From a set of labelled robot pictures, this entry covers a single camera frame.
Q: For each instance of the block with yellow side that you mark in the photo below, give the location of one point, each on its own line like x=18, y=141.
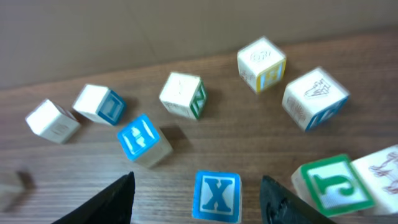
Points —
x=261, y=64

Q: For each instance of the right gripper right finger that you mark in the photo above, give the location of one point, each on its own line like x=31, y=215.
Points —
x=280, y=206

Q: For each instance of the blue letter H block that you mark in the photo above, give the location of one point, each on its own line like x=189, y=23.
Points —
x=143, y=142

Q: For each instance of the green letter J block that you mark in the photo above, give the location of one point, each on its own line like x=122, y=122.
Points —
x=332, y=186

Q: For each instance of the blue letter X block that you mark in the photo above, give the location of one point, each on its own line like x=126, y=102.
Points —
x=217, y=196

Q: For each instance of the plain wooden block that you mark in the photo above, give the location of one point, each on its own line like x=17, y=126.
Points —
x=99, y=104

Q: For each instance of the plain block with green side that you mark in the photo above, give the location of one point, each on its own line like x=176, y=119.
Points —
x=184, y=95

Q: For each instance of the block with blue side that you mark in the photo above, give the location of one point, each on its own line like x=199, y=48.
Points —
x=314, y=98

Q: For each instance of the block with green drawing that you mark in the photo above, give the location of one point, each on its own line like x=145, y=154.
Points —
x=378, y=172

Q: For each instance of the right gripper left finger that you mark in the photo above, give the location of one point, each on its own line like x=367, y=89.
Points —
x=113, y=205

